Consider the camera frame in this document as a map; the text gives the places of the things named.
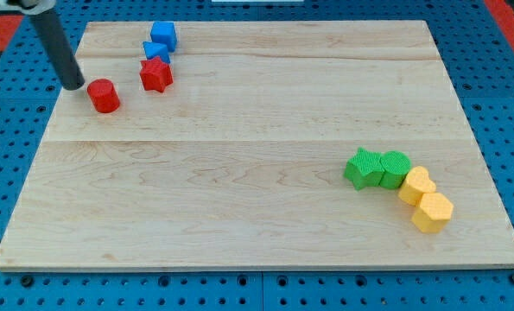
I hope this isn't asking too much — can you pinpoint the green star block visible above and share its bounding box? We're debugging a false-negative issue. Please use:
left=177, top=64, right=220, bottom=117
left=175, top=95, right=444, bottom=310
left=343, top=147, right=384, bottom=191

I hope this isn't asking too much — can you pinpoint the red star block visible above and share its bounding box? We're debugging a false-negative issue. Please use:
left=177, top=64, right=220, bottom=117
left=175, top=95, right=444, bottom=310
left=139, top=56, right=174, bottom=92

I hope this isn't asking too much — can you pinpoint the light wooden board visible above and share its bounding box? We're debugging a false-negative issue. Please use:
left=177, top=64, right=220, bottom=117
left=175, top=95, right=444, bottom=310
left=0, top=20, right=514, bottom=272

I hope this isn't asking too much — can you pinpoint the green cylinder block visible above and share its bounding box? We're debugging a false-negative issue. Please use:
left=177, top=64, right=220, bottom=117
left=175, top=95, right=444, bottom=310
left=379, top=150, right=411, bottom=189

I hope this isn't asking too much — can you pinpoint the blue triangle block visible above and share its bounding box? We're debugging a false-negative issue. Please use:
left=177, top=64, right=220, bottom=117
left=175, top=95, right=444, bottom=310
left=143, top=41, right=171, bottom=64

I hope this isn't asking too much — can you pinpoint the blue cube block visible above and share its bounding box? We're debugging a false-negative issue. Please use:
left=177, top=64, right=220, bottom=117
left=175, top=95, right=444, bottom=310
left=149, top=22, right=177, bottom=52

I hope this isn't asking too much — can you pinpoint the yellow heart block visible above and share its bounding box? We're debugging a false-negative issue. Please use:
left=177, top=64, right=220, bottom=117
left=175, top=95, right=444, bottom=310
left=397, top=166, right=436, bottom=206

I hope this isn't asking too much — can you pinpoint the red cylinder block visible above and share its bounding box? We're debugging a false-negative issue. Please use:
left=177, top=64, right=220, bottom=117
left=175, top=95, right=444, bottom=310
left=87, top=79, right=120, bottom=113

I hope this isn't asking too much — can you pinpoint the yellow hexagon block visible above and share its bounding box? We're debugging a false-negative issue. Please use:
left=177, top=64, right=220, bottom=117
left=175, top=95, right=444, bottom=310
left=411, top=193, right=454, bottom=233

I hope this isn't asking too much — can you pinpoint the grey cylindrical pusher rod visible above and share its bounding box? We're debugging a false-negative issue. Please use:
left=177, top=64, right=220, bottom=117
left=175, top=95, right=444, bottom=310
left=3, top=0, right=85, bottom=91

